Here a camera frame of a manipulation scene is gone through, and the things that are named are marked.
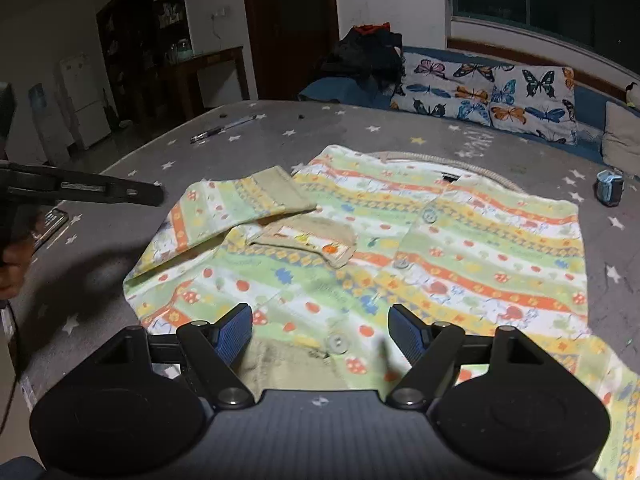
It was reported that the beige cushion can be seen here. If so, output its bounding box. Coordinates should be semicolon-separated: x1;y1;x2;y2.
602;102;640;177

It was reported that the wooden side table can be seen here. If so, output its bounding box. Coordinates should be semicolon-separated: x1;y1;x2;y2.
172;46;250;122

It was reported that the black cable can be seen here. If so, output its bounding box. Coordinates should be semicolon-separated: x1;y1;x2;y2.
0;299;32;436

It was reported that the butterfly print pillow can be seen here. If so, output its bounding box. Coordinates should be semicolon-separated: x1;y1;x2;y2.
390;53;577;145

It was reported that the dark wooden door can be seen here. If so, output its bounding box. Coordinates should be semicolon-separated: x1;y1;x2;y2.
244;0;338;100

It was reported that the person's left hand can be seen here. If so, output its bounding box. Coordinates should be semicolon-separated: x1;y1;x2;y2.
0;234;35;300

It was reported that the dark clothes pile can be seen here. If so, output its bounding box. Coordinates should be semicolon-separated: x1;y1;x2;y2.
326;22;405;90

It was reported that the white refrigerator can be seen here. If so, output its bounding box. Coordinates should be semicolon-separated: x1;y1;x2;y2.
58;53;111;148

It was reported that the black ballpoint pen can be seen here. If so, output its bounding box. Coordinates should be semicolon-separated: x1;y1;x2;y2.
190;115;257;144

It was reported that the dark shelf cabinet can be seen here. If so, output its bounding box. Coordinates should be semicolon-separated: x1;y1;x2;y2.
96;0;190;130

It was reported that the colourful patterned baby garment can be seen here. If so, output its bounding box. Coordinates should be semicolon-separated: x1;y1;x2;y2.
124;145;639;479

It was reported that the round black induction cooker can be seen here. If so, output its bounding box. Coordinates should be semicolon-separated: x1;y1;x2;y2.
370;151;525;193

